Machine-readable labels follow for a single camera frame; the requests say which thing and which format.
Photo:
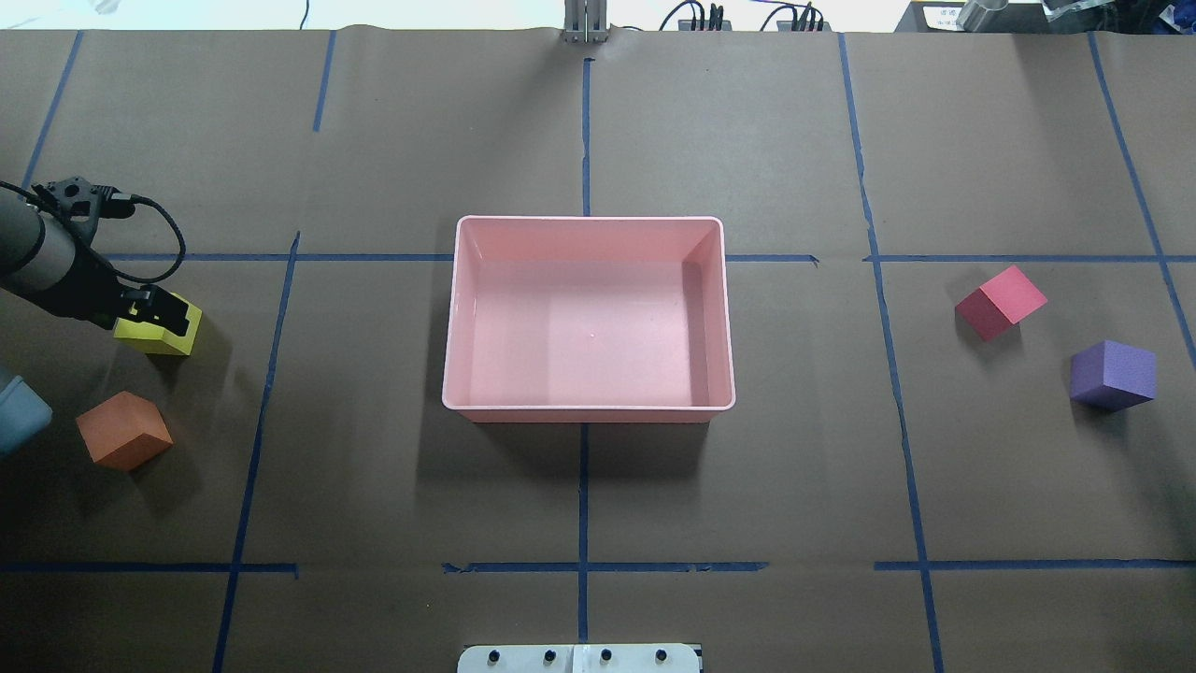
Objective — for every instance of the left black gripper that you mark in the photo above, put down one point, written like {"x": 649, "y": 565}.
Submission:
{"x": 91, "y": 292}

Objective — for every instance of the yellow foam block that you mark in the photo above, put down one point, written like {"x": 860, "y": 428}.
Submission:
{"x": 156, "y": 340}

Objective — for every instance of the red foam block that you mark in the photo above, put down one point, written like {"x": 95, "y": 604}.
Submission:
{"x": 1000, "y": 303}

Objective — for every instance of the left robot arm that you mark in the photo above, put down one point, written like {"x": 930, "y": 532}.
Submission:
{"x": 49, "y": 259}

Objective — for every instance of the pink plastic bin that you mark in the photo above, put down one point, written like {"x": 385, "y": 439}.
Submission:
{"x": 621, "y": 320}

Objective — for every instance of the orange foam block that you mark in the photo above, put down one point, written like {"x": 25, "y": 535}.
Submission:
{"x": 124, "y": 432}

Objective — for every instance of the white mounting column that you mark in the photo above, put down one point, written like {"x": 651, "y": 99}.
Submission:
{"x": 582, "y": 657}

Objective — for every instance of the silver metal cylinder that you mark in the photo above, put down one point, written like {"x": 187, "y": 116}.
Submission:
{"x": 976, "y": 16}

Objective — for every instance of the purple foam block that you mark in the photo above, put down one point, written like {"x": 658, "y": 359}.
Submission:
{"x": 1111, "y": 375}

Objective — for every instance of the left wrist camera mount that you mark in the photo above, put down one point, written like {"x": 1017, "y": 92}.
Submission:
{"x": 78, "y": 198}

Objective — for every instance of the aluminium frame post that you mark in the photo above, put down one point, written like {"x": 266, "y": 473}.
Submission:
{"x": 585, "y": 21}

